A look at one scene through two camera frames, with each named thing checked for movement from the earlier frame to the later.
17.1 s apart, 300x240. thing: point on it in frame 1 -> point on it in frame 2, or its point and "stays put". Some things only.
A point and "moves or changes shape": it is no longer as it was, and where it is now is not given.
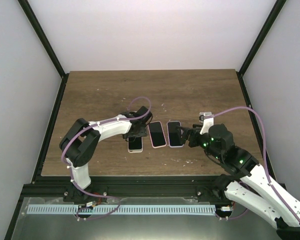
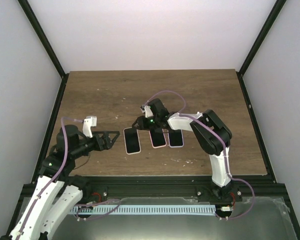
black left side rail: [39, 169] stays put
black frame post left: [44, 38] stays put
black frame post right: [277, 8] stays put
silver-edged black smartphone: [135, 143] moves or changes shape
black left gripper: [142, 132] -> [108, 145]
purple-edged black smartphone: [175, 139] stays put
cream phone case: [135, 150] moves or changes shape
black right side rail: [256, 127] stays put
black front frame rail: [126, 186] stays put
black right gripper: [194, 133] -> [142, 125]
